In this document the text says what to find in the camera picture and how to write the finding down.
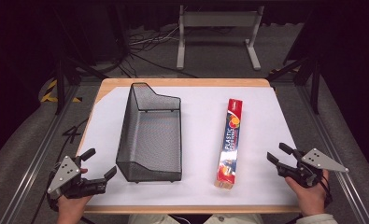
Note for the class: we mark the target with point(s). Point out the red plastic wrap box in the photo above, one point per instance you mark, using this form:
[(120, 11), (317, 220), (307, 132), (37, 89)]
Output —
[(230, 146)]

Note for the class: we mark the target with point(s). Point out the person's left hand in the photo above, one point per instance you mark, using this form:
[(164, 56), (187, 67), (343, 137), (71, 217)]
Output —
[(71, 209)]

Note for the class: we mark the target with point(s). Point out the black tape floor mark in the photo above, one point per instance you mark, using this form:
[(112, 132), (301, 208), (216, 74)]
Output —
[(71, 132)]

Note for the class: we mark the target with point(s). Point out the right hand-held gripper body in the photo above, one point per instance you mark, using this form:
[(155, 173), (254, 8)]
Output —
[(311, 165)]

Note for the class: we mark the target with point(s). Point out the yellow black hazard tape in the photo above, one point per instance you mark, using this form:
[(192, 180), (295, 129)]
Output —
[(49, 93)]

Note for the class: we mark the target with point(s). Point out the white table sheet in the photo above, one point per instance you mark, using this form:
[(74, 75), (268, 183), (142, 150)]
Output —
[(201, 124)]

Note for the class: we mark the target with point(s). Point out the aluminium floor rail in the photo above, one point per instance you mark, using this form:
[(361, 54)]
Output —
[(39, 155), (331, 140)]

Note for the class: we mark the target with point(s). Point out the black metal stand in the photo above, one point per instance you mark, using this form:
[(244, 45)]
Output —
[(314, 84), (60, 77)]

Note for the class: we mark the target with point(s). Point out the white metal stand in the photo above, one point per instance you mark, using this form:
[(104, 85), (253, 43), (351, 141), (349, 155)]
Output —
[(219, 20)]

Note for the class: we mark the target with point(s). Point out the person's right hand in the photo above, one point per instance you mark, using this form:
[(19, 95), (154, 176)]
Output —
[(309, 199)]

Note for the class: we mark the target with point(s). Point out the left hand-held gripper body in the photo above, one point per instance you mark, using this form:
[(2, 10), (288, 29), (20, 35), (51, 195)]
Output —
[(67, 174)]

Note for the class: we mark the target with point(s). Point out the person's right sleeve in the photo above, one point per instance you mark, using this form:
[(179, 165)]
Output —
[(317, 219)]

